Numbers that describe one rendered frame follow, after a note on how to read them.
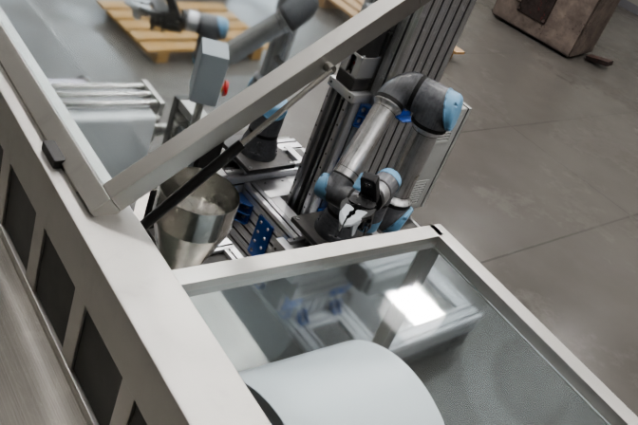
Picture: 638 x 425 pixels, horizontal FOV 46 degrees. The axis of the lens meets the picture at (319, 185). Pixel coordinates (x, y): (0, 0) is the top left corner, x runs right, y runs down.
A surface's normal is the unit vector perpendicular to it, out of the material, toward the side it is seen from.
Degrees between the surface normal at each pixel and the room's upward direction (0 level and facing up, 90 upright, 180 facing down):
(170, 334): 0
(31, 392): 0
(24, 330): 0
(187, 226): 90
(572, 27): 90
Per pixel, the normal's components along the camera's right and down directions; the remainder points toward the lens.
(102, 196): -0.24, -0.57
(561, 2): -0.63, 0.22
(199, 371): 0.32, -0.80
